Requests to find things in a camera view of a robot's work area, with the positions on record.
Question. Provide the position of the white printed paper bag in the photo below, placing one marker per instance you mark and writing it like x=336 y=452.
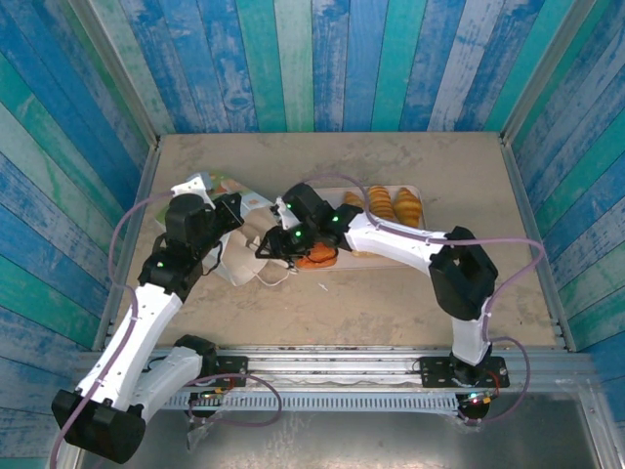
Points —
x=244 y=266

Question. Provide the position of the orange fake bread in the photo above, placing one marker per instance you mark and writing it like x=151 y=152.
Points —
x=317 y=264

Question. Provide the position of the brown fake bread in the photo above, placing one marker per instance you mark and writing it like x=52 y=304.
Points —
x=354 y=199

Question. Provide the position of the golden spiral fake bread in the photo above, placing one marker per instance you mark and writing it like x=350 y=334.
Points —
x=381 y=202

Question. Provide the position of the golden fake croissant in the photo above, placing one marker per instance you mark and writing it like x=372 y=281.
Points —
x=407 y=207

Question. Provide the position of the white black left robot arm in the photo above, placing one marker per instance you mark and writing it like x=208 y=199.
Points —
x=141 y=317

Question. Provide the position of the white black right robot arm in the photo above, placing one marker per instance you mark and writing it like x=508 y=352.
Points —
x=390 y=239

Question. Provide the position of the small white plastic scrap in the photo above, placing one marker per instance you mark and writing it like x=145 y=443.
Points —
x=322 y=286

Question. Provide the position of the white plastic tray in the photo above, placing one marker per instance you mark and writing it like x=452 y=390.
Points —
x=371 y=264

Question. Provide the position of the black mounting plate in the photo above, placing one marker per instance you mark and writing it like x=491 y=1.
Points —
x=434 y=371
x=234 y=366

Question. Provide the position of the small circuit board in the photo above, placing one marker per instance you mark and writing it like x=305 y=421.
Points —
x=481 y=399
x=210 y=394

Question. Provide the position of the grey metal base sheet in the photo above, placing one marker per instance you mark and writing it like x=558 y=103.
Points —
x=366 y=444

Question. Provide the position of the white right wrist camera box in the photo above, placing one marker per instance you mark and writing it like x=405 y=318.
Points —
x=279 y=210

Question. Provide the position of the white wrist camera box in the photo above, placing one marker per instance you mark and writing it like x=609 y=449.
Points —
x=193 y=185
x=279 y=210

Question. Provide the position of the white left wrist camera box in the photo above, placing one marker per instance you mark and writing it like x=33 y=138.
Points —
x=193 y=185

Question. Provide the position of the aluminium side rail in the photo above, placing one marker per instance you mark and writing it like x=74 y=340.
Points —
x=142 y=193
x=521 y=195

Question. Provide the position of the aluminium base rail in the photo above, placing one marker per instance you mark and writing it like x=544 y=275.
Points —
x=332 y=366

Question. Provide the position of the aluminium corner post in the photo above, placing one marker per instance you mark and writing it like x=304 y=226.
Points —
x=541 y=73
x=123 y=83

